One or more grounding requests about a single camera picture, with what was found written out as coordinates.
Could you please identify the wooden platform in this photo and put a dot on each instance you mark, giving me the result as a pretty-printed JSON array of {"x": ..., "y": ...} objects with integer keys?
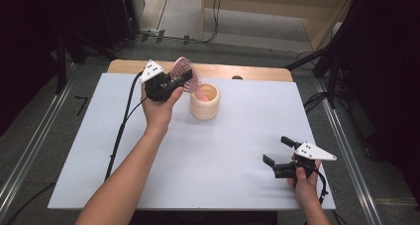
[{"x": 264, "y": 7}]

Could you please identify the metal floor rail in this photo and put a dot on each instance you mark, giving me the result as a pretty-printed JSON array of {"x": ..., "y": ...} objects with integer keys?
[
  {"x": 346, "y": 155},
  {"x": 36, "y": 142}
]

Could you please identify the black metal stand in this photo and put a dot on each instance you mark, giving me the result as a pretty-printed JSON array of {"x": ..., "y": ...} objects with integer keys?
[{"x": 60, "y": 66}]

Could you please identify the dark equipment cabinet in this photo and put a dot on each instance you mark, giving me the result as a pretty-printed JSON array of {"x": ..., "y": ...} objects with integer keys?
[{"x": 119, "y": 17}]

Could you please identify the person's right hand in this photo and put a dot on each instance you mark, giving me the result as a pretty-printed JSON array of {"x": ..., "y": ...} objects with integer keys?
[{"x": 305, "y": 190}]

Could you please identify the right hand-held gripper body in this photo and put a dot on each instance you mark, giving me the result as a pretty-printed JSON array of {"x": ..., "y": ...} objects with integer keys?
[{"x": 313, "y": 152}]

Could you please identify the cream ribbed cup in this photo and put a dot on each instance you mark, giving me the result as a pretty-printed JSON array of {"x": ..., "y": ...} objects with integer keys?
[{"x": 204, "y": 112}]

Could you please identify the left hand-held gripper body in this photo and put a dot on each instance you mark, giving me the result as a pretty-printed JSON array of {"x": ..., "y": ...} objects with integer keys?
[{"x": 158, "y": 88}]

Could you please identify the white board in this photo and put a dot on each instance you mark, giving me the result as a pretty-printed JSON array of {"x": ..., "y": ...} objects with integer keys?
[{"x": 224, "y": 159}]

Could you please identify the wooden table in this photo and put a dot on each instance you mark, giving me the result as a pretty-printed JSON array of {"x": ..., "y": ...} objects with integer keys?
[{"x": 247, "y": 73}]

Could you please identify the person's left hand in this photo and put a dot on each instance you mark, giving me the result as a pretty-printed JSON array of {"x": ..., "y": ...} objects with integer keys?
[{"x": 158, "y": 114}]

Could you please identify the pink hairbrush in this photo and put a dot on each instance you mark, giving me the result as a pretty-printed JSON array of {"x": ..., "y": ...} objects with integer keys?
[{"x": 181, "y": 64}]

